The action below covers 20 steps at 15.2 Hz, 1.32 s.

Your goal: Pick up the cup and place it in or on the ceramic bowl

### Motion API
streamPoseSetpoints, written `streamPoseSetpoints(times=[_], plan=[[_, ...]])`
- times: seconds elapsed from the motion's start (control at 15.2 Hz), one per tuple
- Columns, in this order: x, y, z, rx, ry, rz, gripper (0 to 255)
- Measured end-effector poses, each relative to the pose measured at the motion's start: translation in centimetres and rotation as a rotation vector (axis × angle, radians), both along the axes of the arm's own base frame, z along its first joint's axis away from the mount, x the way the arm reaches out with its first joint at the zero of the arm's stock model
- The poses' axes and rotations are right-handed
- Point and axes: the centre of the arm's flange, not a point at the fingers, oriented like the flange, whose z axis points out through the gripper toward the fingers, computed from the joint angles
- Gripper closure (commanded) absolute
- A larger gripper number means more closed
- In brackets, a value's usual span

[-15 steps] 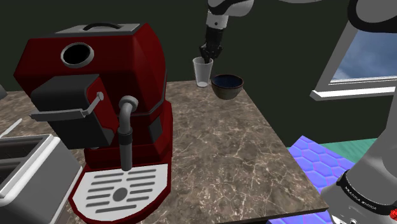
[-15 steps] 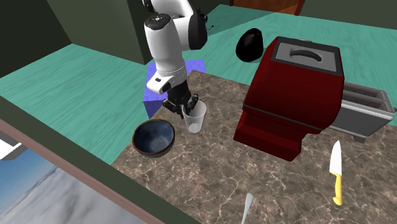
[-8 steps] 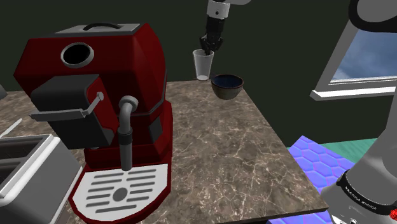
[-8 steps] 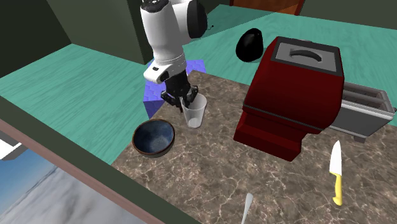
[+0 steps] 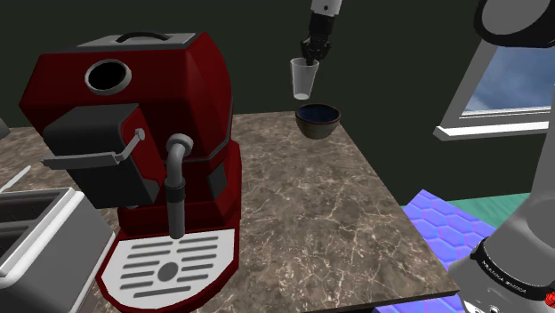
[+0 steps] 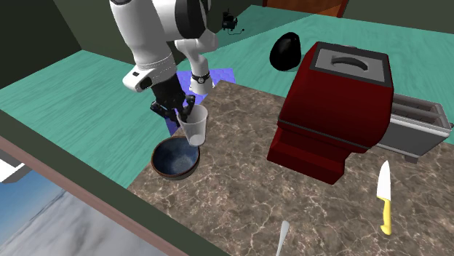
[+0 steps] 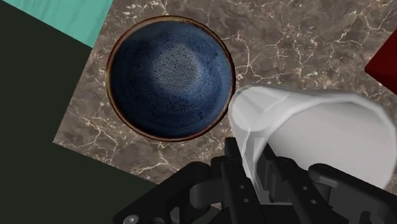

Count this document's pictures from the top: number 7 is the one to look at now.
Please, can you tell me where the white translucent cup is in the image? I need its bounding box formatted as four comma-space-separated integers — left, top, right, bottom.
228, 85, 397, 204

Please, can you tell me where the dark red robot stand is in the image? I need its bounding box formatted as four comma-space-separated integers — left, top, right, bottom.
364, 28, 397, 95

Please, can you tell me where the blue bowl with brown rim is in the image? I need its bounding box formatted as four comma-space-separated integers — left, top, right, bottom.
105, 15, 237, 143

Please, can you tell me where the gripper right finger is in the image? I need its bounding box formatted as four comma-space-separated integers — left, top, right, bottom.
256, 144, 397, 224

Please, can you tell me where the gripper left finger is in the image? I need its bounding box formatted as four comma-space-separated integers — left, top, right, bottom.
112, 137, 268, 224

